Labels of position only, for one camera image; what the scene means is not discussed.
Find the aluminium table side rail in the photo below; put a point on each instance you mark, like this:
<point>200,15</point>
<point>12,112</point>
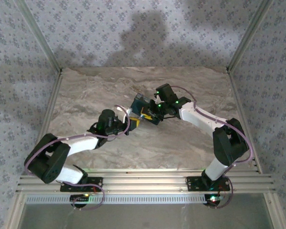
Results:
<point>44,121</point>
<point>245,121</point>

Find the aluminium frame post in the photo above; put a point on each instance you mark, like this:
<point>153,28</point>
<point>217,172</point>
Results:
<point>250,33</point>
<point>38,33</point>

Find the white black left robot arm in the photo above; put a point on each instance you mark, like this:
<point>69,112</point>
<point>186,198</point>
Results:
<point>54,157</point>

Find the black left controller board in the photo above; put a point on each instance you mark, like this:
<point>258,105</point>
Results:
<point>79,198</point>

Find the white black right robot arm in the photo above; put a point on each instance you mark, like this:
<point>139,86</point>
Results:
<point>226,140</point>

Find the small blue silver padlock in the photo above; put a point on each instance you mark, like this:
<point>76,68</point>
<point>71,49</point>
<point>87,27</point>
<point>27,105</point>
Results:
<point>140,116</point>

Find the blue starry night tin box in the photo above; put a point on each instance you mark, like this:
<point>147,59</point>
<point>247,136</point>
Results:
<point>139,105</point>

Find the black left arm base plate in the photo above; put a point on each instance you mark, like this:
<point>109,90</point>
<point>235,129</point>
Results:
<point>96,183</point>

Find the black right controller board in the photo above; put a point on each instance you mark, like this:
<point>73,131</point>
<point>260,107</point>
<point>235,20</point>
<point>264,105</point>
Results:
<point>213,199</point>

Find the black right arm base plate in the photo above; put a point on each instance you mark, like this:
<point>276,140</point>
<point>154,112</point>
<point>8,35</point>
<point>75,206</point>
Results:
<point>195,183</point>

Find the aluminium extrusion mounting rail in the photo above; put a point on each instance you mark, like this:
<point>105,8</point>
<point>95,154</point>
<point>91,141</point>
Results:
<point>145,182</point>

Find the black controller board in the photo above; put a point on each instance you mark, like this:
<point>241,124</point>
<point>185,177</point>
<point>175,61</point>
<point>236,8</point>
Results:
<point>79,198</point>
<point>213,199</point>

